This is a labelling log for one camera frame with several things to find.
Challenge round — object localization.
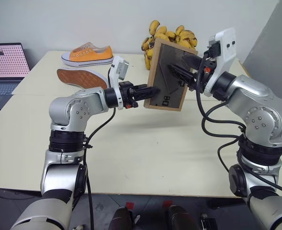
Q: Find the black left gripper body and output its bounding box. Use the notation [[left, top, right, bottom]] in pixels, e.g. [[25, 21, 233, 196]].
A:
[[119, 81, 139, 110]]

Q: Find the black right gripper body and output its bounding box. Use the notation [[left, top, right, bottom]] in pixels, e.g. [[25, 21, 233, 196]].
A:
[[190, 57, 216, 93]]

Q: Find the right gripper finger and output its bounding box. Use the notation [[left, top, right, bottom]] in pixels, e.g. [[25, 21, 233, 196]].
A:
[[182, 54, 204, 70], [170, 64, 196, 85]]

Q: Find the wooden picture frame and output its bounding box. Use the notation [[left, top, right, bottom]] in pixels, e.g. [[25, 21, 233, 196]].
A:
[[143, 38, 199, 112]]

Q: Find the spotted yellow banana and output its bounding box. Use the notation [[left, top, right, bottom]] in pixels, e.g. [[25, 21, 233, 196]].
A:
[[175, 24, 185, 37], [144, 49, 155, 70], [149, 20, 161, 36], [154, 25, 169, 40], [141, 37, 151, 51], [188, 35, 199, 51], [178, 39, 192, 50], [179, 30, 197, 42], [164, 30, 177, 44]]

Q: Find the sneaker showing brown sole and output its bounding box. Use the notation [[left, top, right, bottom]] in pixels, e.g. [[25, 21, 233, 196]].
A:
[[56, 69, 110, 90]]

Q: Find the orange canvas sneaker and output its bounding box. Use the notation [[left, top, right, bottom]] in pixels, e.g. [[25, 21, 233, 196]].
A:
[[61, 42, 114, 68]]

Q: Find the grey board panel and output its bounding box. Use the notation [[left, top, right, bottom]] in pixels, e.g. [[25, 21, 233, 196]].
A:
[[242, 0, 282, 80]]

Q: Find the dark rounded shape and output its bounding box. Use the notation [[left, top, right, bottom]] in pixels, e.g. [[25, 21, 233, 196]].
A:
[[109, 207, 135, 230], [167, 205, 195, 230]]

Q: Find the open laptop computer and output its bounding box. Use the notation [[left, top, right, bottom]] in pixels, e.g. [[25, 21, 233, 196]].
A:
[[0, 43, 31, 97]]

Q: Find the black and white floor object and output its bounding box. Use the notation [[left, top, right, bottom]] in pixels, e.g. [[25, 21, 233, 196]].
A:
[[200, 212, 219, 230]]

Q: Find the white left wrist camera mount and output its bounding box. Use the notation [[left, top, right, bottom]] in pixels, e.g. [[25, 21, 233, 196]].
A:
[[108, 56, 130, 110]]

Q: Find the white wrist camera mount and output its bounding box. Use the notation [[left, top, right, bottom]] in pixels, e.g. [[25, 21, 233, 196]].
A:
[[204, 27, 237, 98], [108, 56, 130, 110]]

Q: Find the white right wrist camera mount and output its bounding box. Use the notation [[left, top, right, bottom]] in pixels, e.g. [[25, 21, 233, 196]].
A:
[[204, 27, 237, 98]]

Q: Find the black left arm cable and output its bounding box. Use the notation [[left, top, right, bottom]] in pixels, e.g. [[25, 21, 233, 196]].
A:
[[82, 106, 117, 230]]

